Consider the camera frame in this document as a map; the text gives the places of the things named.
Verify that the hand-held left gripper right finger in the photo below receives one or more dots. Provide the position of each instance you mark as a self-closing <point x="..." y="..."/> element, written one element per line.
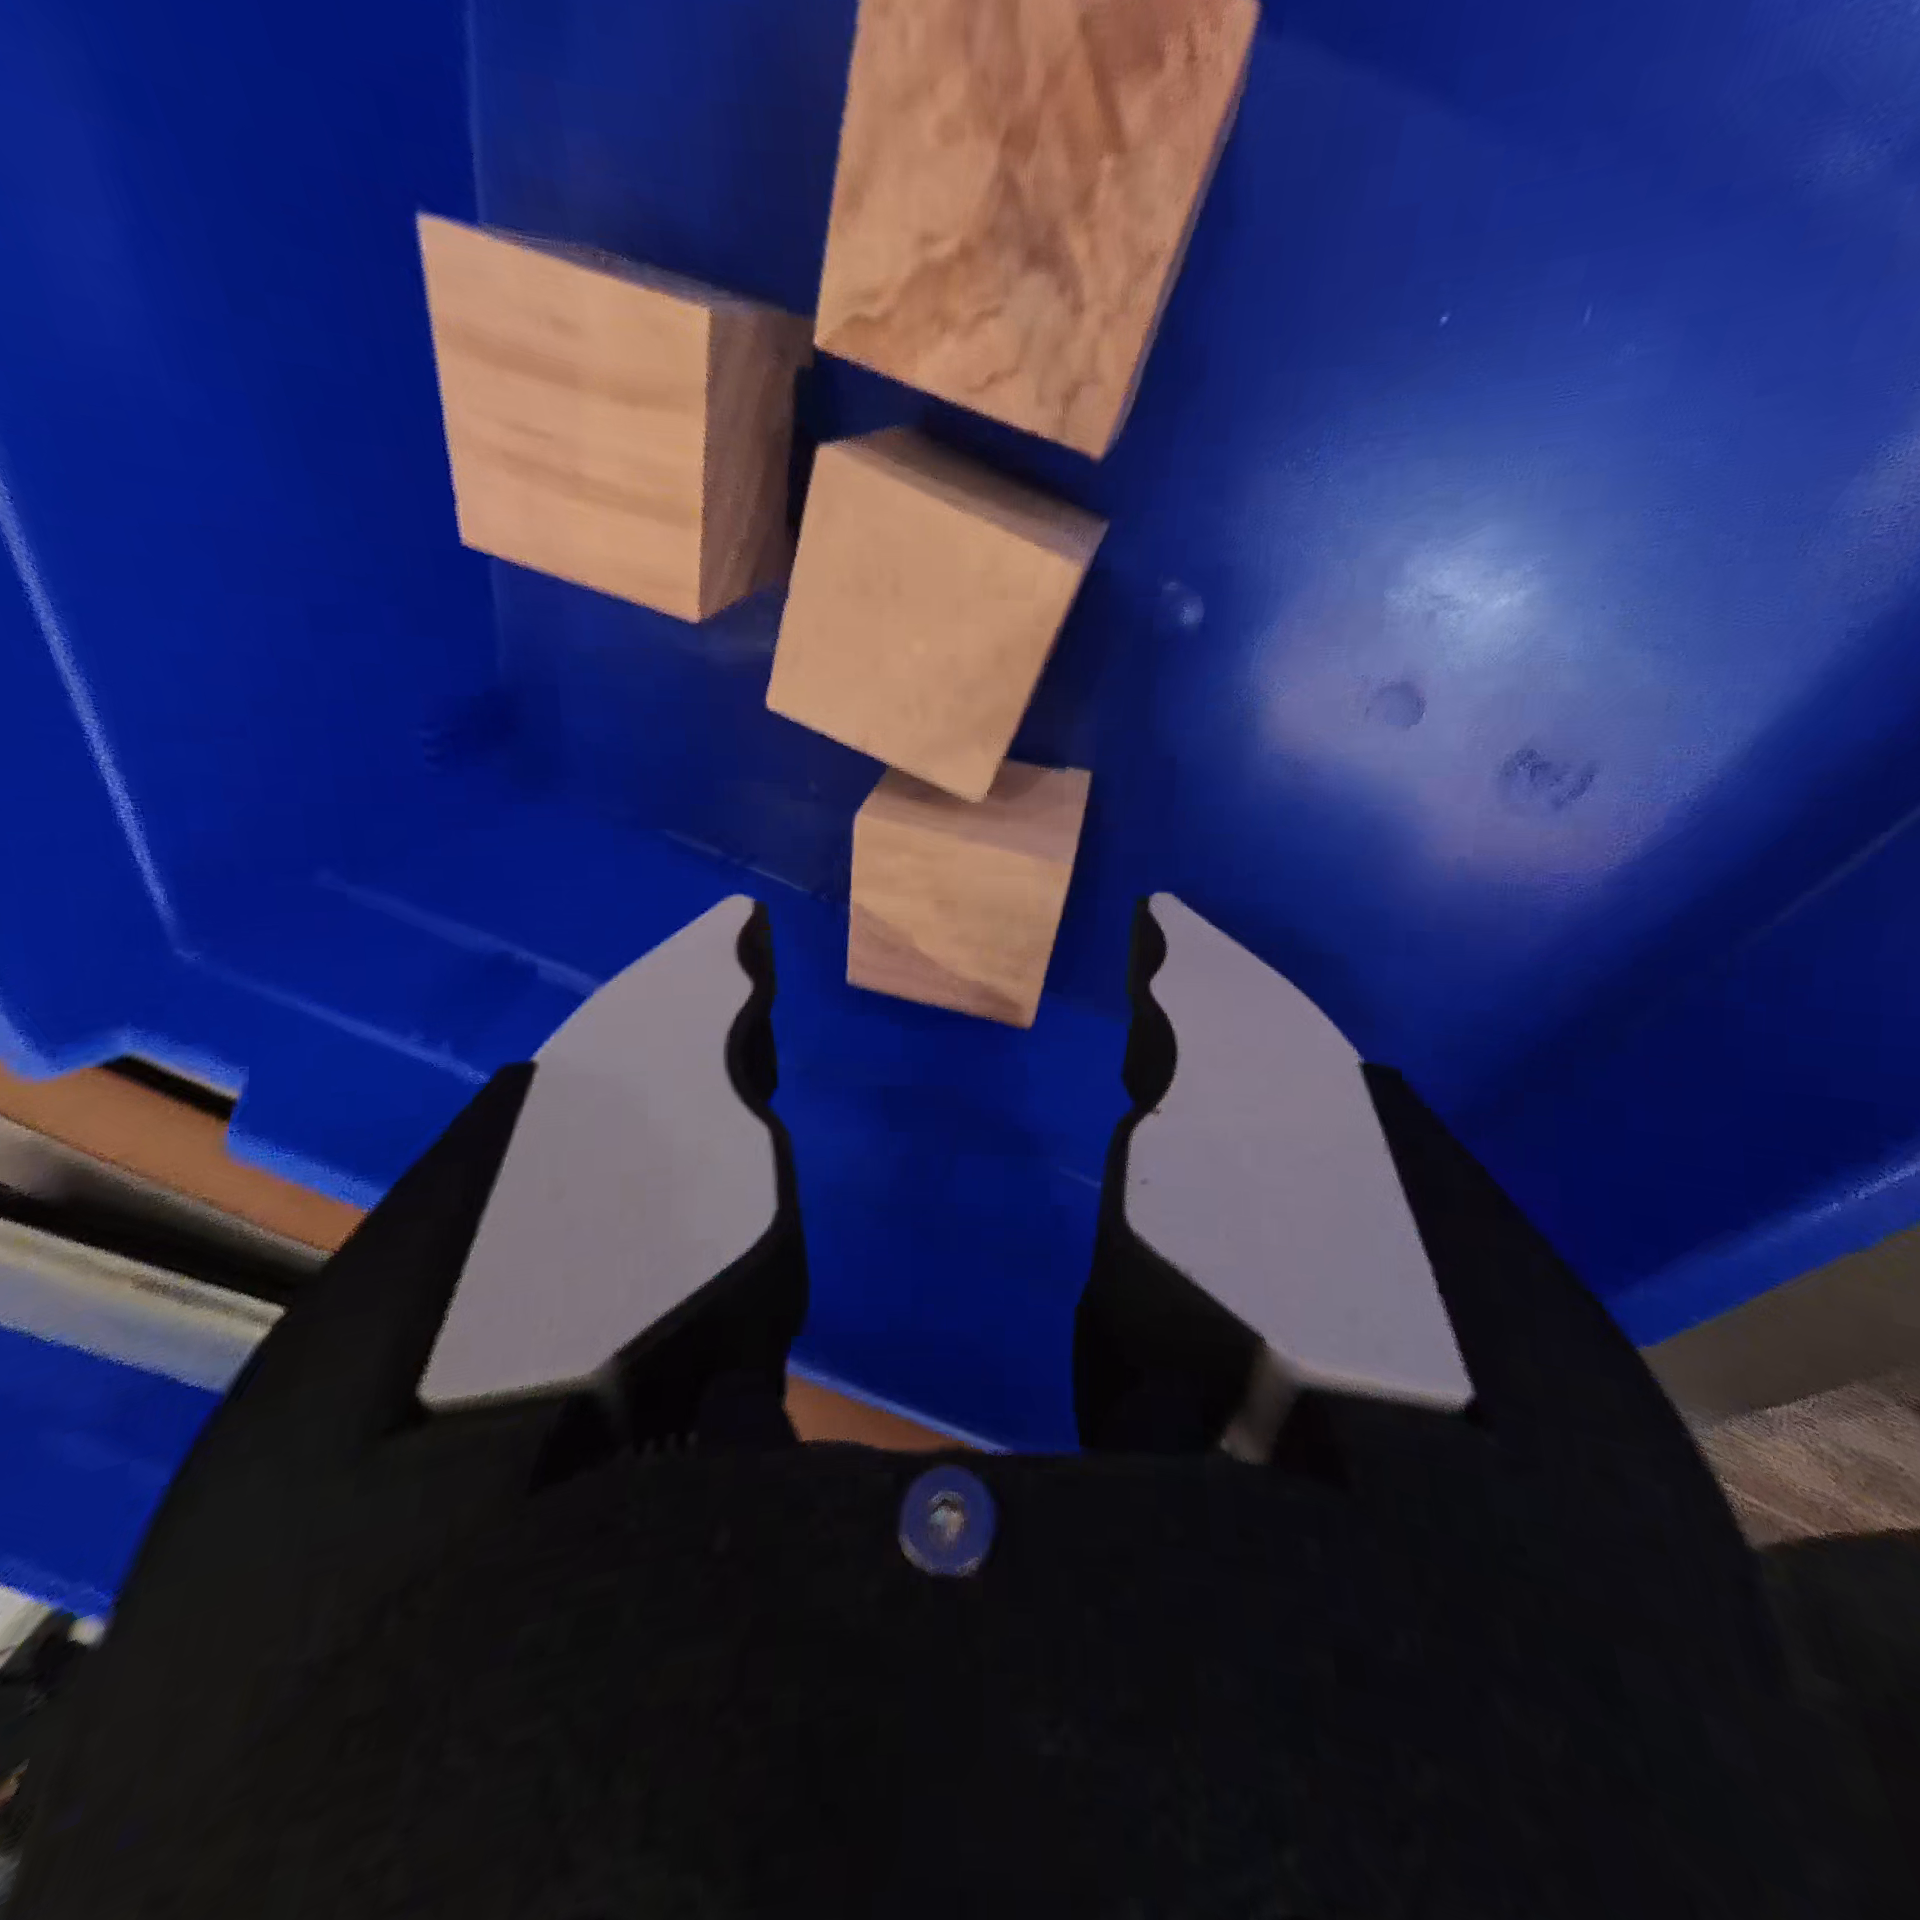
<point x="1276" y="1215"/>

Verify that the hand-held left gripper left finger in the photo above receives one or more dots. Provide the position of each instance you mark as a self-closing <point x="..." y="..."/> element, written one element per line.
<point x="628" y="1200"/>

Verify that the wooden cube blue stripe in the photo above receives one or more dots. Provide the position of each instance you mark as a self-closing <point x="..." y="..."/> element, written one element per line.
<point x="914" y="616"/>
<point x="1019" y="196"/>
<point x="585" y="421"/>
<point x="960" y="901"/>

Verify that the blue plastic bin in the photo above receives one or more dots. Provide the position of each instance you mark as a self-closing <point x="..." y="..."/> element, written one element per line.
<point x="89" y="1471"/>
<point x="1499" y="450"/>

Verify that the wooden table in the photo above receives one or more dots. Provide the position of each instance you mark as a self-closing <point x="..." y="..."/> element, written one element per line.
<point x="148" y="1149"/>

